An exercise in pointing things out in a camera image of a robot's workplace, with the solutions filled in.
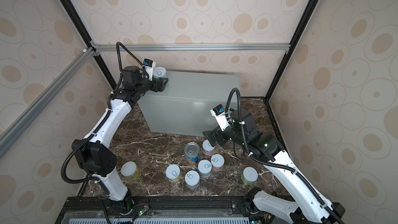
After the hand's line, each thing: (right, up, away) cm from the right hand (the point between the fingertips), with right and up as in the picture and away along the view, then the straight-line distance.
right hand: (213, 126), depth 66 cm
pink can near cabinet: (-1, -15, +22) cm, 27 cm away
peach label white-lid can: (+3, -20, +17) cm, 27 cm away
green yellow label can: (-41, -23, +12) cm, 49 cm away
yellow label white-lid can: (-20, -25, +14) cm, 35 cm away
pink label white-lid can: (-10, -28, +12) cm, 31 cm away
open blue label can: (-10, -14, +16) cm, 24 cm away
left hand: (-24, +26, +12) cm, 37 cm away
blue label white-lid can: (-3, -23, +15) cm, 28 cm away
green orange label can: (+19, -26, +12) cm, 35 cm away
